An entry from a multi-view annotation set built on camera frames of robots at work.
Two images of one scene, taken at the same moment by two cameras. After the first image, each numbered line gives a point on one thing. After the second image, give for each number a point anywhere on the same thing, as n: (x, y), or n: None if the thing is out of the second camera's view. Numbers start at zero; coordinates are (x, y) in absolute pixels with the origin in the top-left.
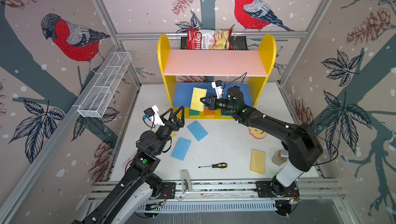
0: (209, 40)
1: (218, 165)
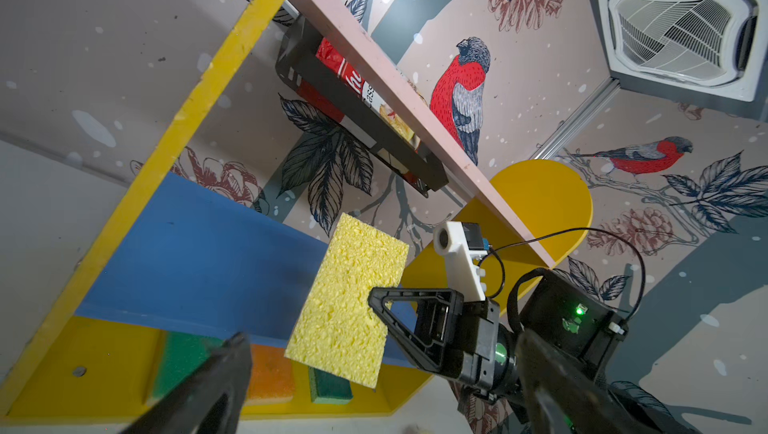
0: (361, 89)
1: None
